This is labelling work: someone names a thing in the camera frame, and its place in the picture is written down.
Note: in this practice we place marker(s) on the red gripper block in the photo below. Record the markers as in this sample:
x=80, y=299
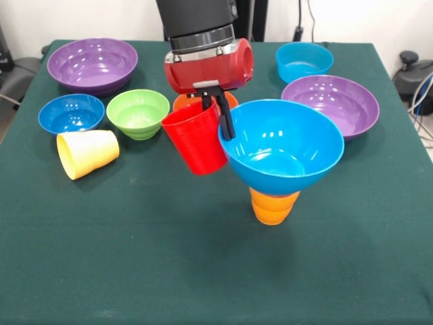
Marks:
x=206, y=71

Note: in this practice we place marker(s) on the red plastic cup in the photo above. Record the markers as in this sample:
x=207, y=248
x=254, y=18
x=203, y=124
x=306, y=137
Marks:
x=196, y=142

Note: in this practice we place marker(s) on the large light blue bowl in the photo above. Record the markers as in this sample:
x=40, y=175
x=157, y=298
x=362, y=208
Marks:
x=280, y=155

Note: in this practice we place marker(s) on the orange plastic cup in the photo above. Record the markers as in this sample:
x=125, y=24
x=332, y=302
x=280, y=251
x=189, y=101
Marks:
x=270, y=210

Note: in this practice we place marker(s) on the purple plastic bowl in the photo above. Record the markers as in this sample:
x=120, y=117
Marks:
x=348, y=105
x=91, y=67

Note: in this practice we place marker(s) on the yellow plastic cup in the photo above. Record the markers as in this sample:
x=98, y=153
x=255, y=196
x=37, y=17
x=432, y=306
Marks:
x=88, y=152

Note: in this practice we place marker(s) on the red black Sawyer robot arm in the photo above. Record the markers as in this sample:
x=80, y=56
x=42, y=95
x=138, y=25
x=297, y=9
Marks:
x=199, y=20

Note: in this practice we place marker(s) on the orange-red plastic bowl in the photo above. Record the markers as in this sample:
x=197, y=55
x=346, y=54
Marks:
x=182, y=101

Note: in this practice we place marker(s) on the green plastic bowl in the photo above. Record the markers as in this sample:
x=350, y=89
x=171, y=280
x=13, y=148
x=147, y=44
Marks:
x=137, y=115

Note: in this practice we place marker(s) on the small light blue bowl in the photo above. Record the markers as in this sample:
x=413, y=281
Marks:
x=304, y=64

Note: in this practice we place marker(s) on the dark blue plastic bowl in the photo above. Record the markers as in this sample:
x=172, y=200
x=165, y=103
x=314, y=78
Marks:
x=71, y=116

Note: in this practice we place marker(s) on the dark green tablecloth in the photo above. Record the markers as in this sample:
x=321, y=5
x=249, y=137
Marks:
x=135, y=254

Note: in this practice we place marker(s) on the black office chair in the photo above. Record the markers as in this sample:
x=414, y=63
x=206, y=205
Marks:
x=20, y=71

